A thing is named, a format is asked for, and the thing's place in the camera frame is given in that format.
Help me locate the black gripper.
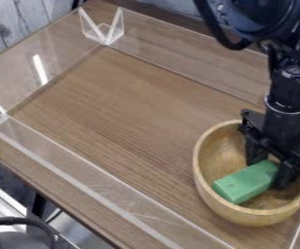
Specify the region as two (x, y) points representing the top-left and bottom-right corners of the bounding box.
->
(239, 104), (300, 190)

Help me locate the brown wooden bowl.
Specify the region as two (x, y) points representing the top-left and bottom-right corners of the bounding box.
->
(192, 120), (300, 227)

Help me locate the black cable loop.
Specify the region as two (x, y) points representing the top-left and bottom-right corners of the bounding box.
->
(0, 217), (57, 249)

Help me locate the clear acrylic tray enclosure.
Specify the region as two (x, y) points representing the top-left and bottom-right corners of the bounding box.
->
(0, 2), (300, 249)

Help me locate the black metal bracket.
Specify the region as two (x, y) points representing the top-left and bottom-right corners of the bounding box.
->
(26, 209), (81, 249)

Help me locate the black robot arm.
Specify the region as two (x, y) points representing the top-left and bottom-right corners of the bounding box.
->
(193, 0), (300, 190)

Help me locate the green rectangular block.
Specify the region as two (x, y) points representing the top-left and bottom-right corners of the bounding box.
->
(212, 160), (277, 204)

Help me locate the black table leg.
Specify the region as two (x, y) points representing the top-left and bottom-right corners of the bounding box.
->
(32, 194), (48, 218)

